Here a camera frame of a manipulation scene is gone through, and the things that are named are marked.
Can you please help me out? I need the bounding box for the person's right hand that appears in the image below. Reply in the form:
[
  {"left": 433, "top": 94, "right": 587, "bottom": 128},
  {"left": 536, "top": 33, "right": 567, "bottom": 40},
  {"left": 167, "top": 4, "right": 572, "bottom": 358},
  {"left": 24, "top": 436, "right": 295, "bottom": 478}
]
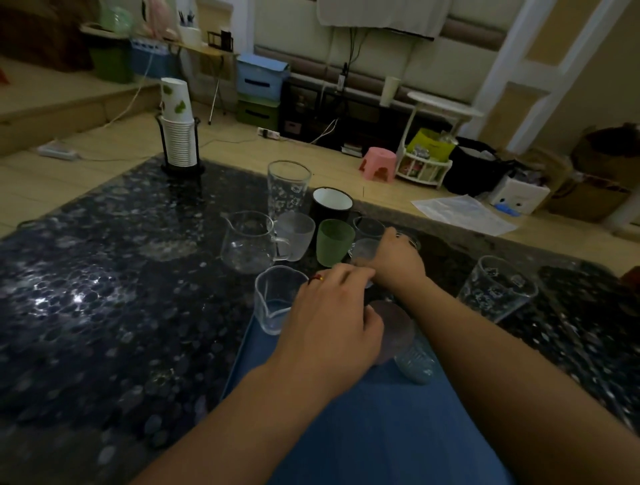
[{"left": 369, "top": 227, "right": 429, "bottom": 297}]

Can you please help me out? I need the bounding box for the person's left hand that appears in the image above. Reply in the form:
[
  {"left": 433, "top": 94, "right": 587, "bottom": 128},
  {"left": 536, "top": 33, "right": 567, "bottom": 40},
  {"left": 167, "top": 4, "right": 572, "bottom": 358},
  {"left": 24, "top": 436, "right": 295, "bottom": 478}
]
[{"left": 269, "top": 263, "right": 385, "bottom": 389}]

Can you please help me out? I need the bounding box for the frosted purple cup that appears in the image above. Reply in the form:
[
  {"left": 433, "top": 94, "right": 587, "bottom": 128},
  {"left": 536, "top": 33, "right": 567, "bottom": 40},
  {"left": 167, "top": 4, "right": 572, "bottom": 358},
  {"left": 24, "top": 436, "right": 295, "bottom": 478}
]
[{"left": 367, "top": 300, "right": 417, "bottom": 366}]

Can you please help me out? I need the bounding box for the small clear glass cup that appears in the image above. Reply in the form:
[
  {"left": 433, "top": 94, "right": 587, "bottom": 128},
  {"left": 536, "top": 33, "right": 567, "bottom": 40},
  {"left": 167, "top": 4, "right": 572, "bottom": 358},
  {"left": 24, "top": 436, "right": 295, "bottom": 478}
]
[
  {"left": 352, "top": 215, "right": 387, "bottom": 242},
  {"left": 348, "top": 238, "right": 384, "bottom": 289}
]

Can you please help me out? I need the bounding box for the person's left forearm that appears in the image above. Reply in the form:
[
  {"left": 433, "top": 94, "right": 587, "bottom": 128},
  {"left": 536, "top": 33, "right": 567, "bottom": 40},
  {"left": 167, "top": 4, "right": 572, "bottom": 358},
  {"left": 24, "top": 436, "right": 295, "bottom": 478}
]
[{"left": 131, "top": 361, "right": 352, "bottom": 485}]

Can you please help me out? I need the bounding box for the person's right forearm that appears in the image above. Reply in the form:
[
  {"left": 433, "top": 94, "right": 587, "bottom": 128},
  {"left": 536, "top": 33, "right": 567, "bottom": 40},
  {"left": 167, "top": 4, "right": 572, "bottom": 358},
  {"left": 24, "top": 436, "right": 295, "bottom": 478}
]
[{"left": 400, "top": 277, "right": 640, "bottom": 485}]

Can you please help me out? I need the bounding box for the blue textured glass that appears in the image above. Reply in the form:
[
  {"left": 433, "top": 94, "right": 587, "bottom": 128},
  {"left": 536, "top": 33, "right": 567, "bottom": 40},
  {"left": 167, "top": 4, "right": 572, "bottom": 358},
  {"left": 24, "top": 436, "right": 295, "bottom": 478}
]
[{"left": 394, "top": 334, "right": 442, "bottom": 386}]

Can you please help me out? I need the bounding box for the green plastic cup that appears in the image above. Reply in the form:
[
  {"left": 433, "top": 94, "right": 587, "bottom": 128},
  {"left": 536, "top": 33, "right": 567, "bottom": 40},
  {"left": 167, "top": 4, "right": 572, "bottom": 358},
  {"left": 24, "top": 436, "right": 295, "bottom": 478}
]
[{"left": 316, "top": 219, "right": 356, "bottom": 268}]

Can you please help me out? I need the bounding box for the clear plastic sheet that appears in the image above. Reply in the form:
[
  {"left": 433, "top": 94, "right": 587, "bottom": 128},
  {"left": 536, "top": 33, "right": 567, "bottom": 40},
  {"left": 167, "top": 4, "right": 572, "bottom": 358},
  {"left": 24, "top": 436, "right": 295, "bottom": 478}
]
[{"left": 410, "top": 194, "right": 520, "bottom": 237}]

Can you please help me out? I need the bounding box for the white storage rack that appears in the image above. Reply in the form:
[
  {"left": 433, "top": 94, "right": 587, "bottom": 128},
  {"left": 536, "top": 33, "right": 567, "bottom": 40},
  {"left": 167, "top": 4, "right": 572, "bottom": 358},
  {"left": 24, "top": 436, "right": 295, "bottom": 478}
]
[{"left": 394, "top": 144, "right": 454, "bottom": 190}]

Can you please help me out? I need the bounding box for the black mug with white inside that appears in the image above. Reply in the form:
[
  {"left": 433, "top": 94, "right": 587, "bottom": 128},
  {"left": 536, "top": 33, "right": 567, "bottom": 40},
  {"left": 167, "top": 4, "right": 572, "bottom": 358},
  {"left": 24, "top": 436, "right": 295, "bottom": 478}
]
[{"left": 309, "top": 187, "right": 355, "bottom": 227}]

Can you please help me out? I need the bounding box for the pink plastic stool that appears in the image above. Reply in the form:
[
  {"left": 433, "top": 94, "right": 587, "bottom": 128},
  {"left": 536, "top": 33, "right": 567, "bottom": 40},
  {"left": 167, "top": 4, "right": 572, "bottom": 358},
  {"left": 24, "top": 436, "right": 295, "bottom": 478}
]
[{"left": 358, "top": 146, "right": 398, "bottom": 182}]

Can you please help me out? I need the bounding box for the yellow-green bag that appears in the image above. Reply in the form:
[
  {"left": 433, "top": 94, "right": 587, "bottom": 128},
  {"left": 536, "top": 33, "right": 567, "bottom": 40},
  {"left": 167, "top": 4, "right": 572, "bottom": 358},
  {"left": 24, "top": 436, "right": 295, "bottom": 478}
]
[{"left": 405, "top": 127, "right": 457, "bottom": 163}]

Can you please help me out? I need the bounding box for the black bag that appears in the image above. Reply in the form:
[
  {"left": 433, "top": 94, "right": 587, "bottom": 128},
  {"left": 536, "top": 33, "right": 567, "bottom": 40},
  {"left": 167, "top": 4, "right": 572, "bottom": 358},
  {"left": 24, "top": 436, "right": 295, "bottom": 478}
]
[{"left": 442, "top": 136, "right": 522, "bottom": 197}]

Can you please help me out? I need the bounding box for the small spouted glass cup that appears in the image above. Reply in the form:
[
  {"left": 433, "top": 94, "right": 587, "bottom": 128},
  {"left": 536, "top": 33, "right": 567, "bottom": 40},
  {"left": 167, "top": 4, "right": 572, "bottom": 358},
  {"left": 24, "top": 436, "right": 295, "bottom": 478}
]
[{"left": 253, "top": 265, "right": 310, "bottom": 336}]

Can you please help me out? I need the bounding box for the frosted white cup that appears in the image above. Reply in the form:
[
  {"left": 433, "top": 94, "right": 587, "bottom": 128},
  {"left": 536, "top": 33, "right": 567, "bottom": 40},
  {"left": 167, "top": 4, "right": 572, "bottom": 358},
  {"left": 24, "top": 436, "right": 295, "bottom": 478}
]
[{"left": 273, "top": 212, "right": 317, "bottom": 262}]

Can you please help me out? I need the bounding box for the tall printed clear glass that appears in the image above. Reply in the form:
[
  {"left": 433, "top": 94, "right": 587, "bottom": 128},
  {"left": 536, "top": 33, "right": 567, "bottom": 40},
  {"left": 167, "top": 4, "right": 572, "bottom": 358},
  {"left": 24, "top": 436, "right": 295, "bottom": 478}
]
[
  {"left": 457, "top": 255, "right": 540, "bottom": 325},
  {"left": 266, "top": 159, "right": 313, "bottom": 221}
]

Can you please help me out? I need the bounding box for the white box with blue marks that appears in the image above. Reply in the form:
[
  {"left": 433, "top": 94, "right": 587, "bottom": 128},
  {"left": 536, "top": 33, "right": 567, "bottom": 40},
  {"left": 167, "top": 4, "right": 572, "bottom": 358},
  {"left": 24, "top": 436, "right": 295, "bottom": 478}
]
[{"left": 488, "top": 174, "right": 551, "bottom": 216}]

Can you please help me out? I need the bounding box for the black low cabinet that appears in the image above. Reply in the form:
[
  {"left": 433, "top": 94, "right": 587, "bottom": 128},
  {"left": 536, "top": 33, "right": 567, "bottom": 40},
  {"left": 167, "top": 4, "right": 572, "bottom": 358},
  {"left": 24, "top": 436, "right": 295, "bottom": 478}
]
[{"left": 279, "top": 77, "right": 452, "bottom": 152}]

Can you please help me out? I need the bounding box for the white round side table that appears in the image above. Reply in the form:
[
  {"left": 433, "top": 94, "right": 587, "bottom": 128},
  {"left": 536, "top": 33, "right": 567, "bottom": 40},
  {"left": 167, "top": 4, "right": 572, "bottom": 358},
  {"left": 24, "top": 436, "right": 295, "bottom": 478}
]
[{"left": 399, "top": 90, "right": 485, "bottom": 152}]

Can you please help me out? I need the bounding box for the green storage box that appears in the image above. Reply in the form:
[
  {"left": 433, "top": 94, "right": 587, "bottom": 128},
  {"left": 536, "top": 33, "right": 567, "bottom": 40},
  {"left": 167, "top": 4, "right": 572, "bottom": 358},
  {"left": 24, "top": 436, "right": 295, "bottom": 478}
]
[{"left": 235, "top": 98, "right": 281, "bottom": 132}]

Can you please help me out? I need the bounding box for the cardboard box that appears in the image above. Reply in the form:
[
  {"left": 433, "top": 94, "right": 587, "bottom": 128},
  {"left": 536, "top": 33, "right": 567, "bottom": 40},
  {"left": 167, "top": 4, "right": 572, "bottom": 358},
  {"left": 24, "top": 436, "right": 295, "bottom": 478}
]
[{"left": 547, "top": 172, "right": 631, "bottom": 224}]

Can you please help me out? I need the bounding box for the blue storage box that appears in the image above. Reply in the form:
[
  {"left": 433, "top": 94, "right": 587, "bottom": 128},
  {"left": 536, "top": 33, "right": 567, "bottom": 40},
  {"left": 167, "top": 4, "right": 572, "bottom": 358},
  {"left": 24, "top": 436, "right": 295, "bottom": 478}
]
[{"left": 236, "top": 52, "right": 291, "bottom": 104}]

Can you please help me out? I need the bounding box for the white hanging cloth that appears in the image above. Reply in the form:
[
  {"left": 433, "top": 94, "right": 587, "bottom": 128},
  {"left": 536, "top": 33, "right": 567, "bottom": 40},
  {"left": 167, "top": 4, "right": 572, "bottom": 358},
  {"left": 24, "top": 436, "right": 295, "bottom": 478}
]
[{"left": 316, "top": 0, "right": 454, "bottom": 40}]

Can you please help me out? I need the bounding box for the brown woven basket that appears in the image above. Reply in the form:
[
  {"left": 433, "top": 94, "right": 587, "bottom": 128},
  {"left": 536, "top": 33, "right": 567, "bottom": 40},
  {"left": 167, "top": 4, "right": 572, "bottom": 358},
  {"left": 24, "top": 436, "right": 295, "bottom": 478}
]
[{"left": 570, "top": 122, "right": 640, "bottom": 189}]

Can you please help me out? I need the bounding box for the stack of white paper cups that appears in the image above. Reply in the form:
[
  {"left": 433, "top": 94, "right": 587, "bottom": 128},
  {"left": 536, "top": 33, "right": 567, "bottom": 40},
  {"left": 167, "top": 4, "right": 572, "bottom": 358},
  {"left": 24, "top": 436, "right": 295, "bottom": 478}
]
[{"left": 158, "top": 77, "right": 199, "bottom": 169}]

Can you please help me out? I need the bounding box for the black desk rack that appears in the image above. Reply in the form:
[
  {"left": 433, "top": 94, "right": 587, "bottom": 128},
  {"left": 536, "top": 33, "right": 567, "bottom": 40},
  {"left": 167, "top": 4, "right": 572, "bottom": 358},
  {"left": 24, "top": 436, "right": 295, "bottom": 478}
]
[{"left": 206, "top": 29, "right": 235, "bottom": 53}]

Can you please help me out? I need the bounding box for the folding wooden table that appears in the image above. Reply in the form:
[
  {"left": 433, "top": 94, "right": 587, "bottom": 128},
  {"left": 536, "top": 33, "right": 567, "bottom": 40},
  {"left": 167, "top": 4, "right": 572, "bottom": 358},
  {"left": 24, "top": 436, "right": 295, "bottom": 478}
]
[{"left": 79, "top": 23, "right": 239, "bottom": 126}]

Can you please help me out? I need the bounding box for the white pen holder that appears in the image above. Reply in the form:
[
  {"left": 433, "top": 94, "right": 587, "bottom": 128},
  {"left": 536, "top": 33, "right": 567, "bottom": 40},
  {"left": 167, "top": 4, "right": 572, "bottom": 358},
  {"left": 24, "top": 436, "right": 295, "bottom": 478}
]
[{"left": 178, "top": 9, "right": 202, "bottom": 47}]

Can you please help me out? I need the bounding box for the blue bin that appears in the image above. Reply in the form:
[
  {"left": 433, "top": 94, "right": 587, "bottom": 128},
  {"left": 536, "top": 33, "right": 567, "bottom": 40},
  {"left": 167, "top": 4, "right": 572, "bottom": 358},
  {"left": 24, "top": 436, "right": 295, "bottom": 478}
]
[{"left": 130, "top": 38, "right": 177, "bottom": 80}]

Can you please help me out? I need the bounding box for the green bin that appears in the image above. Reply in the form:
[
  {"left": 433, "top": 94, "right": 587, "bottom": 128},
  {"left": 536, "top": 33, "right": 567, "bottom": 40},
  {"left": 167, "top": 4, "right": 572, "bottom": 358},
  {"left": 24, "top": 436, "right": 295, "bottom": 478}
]
[{"left": 88, "top": 34, "right": 135, "bottom": 84}]

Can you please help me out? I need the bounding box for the glass pitcher with handle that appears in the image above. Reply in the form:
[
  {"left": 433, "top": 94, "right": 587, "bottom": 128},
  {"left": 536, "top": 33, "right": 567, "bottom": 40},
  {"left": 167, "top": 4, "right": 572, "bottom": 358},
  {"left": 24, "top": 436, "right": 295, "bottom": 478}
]
[{"left": 220, "top": 210, "right": 291, "bottom": 275}]

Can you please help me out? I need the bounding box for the black wire cup holder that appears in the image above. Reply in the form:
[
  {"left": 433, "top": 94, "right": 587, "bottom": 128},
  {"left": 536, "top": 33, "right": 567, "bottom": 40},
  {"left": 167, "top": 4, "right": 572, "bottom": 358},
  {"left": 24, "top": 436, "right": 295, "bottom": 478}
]
[{"left": 155, "top": 113, "right": 206, "bottom": 177}]

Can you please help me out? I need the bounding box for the white door frame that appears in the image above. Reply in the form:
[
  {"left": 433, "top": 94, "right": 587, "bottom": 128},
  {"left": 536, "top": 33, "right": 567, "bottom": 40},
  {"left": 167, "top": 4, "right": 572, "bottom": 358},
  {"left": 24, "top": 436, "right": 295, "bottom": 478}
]
[{"left": 472, "top": 0, "right": 632, "bottom": 156}]

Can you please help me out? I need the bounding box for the white cable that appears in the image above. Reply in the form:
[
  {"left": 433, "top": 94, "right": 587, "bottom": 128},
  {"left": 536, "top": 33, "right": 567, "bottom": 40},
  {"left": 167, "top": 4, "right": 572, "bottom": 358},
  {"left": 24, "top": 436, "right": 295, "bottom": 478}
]
[{"left": 79, "top": 52, "right": 154, "bottom": 162}]

